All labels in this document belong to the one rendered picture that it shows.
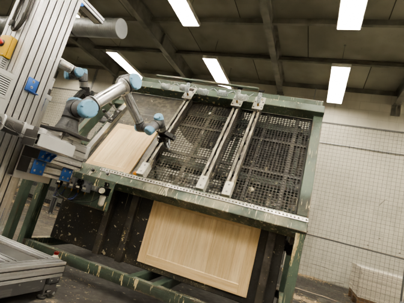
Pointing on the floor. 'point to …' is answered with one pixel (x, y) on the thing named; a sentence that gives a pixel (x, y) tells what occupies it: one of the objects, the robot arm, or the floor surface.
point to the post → (17, 208)
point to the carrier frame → (262, 259)
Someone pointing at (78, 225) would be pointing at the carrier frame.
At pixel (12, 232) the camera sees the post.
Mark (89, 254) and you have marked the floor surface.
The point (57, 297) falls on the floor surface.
